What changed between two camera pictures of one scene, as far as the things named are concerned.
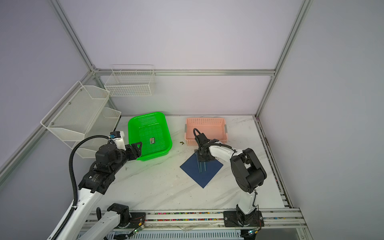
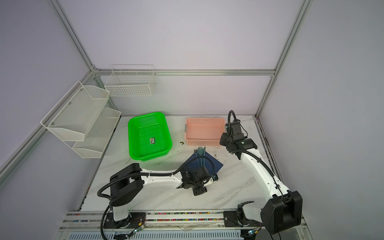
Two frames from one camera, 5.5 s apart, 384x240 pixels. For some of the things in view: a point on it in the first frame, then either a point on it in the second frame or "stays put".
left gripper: (133, 151) -> (203, 190)
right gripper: (200, 159) -> (222, 139)
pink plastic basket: (213, 128) stays put
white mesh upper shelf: (72, 118) stays put
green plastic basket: (151, 130) stays put
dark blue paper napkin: (191, 167) stays put
